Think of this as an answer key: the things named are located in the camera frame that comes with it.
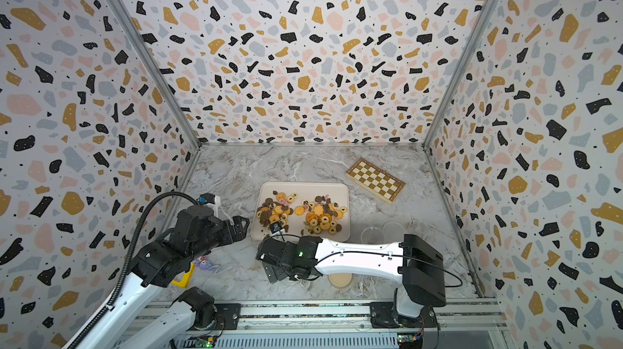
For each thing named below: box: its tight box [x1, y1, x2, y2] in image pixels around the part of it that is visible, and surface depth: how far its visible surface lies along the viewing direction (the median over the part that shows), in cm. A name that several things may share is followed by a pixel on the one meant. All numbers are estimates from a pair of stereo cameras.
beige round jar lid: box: [327, 272, 353, 289], surface depth 81 cm
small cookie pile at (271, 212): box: [256, 192, 298, 231], surface depth 98 cm
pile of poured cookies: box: [294, 194, 348, 236], surface depth 97 cm
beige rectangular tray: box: [249, 181, 352, 242], surface depth 99 cm
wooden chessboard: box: [345, 157, 407, 205], surface depth 108 cm
